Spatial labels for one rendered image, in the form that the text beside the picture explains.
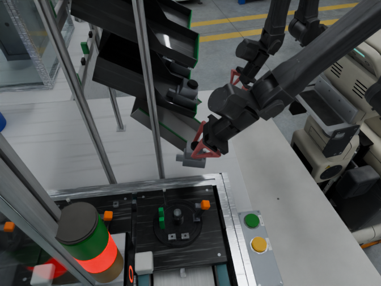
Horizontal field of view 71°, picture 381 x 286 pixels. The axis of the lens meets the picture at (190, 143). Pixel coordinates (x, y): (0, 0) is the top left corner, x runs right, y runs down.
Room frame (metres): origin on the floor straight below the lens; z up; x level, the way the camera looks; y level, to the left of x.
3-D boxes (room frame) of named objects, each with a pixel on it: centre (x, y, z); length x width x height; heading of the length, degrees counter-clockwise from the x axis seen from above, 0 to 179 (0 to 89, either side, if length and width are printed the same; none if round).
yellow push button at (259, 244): (0.28, -0.19, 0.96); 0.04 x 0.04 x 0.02
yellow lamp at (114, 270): (0.13, 0.13, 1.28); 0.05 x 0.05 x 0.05
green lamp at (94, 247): (0.13, 0.13, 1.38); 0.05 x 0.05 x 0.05
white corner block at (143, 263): (0.23, 0.12, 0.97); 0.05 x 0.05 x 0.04; 7
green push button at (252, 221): (0.35, -0.18, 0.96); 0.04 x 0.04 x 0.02
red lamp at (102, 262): (0.13, 0.13, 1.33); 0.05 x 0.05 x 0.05
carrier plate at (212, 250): (0.33, 0.04, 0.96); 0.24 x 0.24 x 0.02; 7
